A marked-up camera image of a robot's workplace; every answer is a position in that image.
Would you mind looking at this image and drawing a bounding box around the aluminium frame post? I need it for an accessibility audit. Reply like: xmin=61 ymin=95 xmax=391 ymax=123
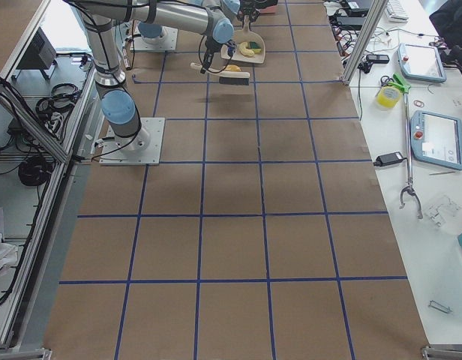
xmin=341 ymin=0 xmax=387 ymax=86

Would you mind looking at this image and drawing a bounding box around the green handled reach grabber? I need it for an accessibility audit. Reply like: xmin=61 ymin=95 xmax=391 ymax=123
xmin=392 ymin=73 xmax=423 ymax=220

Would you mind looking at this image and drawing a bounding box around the lower teach pendant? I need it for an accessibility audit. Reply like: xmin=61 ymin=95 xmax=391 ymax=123
xmin=409 ymin=110 xmax=462 ymax=171

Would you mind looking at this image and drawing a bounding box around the teach pendant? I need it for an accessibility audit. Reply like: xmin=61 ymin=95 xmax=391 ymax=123
xmin=397 ymin=43 xmax=447 ymax=83
xmin=409 ymin=110 xmax=462 ymax=171

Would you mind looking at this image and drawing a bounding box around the green yellow sponge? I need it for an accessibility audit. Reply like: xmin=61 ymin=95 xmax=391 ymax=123
xmin=247 ymin=41 xmax=262 ymax=54

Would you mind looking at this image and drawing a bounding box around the upper teach pendant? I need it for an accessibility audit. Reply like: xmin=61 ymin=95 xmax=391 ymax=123
xmin=397 ymin=43 xmax=447 ymax=83

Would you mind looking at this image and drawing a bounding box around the black power adapter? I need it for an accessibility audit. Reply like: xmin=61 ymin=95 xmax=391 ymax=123
xmin=373 ymin=151 xmax=406 ymax=167

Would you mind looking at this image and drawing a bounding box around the white plastic dustpan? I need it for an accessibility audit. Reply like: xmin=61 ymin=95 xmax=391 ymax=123
xmin=220 ymin=16 xmax=266 ymax=65

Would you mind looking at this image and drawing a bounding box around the white hand brush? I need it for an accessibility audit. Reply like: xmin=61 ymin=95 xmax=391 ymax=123
xmin=190 ymin=62 xmax=251 ymax=86

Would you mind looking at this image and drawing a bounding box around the pale yellow curved peel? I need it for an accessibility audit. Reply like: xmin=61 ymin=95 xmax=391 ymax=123
xmin=238 ymin=41 xmax=256 ymax=58

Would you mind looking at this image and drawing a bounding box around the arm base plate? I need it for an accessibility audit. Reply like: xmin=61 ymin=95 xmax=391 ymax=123
xmin=99 ymin=117 xmax=165 ymax=166
xmin=130 ymin=26 xmax=179 ymax=53

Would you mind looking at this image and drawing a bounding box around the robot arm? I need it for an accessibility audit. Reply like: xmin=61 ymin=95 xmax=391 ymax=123
xmin=142 ymin=1 xmax=253 ymax=46
xmin=68 ymin=1 xmax=241 ymax=152

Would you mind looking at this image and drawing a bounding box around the yellow potato toy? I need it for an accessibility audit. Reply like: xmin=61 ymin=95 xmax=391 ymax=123
xmin=224 ymin=64 xmax=242 ymax=72

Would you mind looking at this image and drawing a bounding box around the yellow tape roll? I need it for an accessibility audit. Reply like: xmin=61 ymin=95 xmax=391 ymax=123
xmin=376 ymin=86 xmax=401 ymax=109

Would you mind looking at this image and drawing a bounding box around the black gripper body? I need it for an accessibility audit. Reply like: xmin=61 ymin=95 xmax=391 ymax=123
xmin=237 ymin=0 xmax=260 ymax=21
xmin=200 ymin=37 xmax=222 ymax=74

